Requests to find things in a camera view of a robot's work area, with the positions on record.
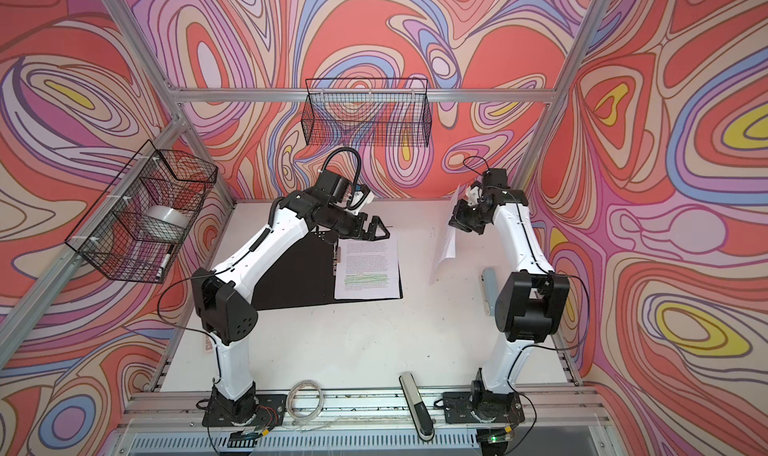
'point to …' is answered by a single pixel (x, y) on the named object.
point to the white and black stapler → (417, 406)
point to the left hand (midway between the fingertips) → (379, 232)
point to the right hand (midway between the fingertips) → (451, 226)
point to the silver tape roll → (174, 216)
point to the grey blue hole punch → (489, 289)
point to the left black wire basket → (139, 227)
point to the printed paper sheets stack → (367, 269)
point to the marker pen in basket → (160, 271)
